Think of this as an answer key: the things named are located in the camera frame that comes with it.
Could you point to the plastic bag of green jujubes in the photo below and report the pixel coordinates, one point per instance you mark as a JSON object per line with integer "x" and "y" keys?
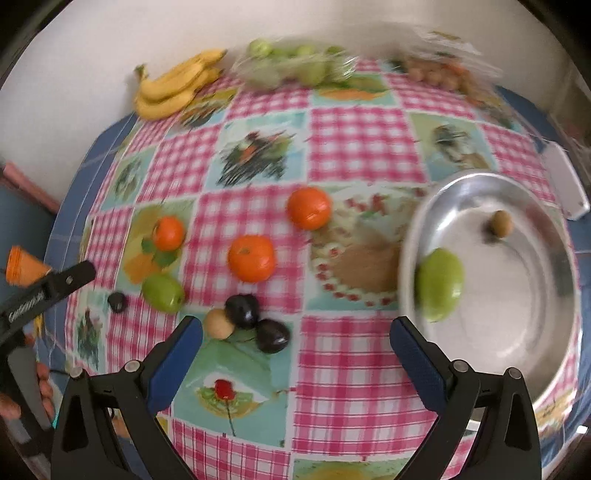
{"x": 295, "y": 67}

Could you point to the silver metal bowl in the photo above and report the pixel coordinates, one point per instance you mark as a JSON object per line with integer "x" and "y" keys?
{"x": 521, "y": 323}

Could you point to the white flat device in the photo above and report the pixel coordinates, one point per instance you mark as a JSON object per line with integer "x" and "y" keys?
{"x": 565, "y": 182}

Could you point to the small dark fruit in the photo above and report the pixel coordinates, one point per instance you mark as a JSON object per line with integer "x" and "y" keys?
{"x": 117, "y": 302}

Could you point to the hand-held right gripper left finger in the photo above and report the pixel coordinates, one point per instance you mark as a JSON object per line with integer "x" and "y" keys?
{"x": 178, "y": 357}

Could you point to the person's left hand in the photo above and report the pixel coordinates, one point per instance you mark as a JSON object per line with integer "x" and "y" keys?
{"x": 45, "y": 390}

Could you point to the dark purple plum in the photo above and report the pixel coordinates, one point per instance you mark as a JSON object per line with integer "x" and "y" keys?
{"x": 242, "y": 311}
{"x": 273, "y": 337}

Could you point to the brown kiwi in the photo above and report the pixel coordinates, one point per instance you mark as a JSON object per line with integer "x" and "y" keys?
{"x": 218, "y": 324}
{"x": 501, "y": 224}

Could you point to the white shelf unit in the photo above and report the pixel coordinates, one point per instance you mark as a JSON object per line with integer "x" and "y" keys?
{"x": 577, "y": 101}

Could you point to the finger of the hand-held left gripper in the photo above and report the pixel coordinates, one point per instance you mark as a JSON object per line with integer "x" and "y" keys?
{"x": 60, "y": 286}

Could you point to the yellow banana bunch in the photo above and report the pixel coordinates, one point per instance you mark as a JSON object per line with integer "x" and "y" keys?
{"x": 173, "y": 87}

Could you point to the pink checkered printed tablecloth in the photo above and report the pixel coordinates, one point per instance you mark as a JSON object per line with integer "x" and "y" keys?
{"x": 360, "y": 134}

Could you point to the blue tablecloth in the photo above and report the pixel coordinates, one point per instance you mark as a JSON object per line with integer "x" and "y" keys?
{"x": 99, "y": 147}

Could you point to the orange mandarin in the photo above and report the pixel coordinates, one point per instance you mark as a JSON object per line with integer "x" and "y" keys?
{"x": 169, "y": 233}
{"x": 309, "y": 208}
{"x": 251, "y": 258}

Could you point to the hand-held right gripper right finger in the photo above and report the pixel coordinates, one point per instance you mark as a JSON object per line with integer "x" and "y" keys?
{"x": 415, "y": 364}

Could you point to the green jujube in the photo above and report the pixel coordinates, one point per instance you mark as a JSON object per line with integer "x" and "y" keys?
{"x": 439, "y": 285}
{"x": 162, "y": 293}

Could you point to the orange pleated object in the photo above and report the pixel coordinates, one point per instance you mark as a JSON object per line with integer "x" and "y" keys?
{"x": 23, "y": 270}

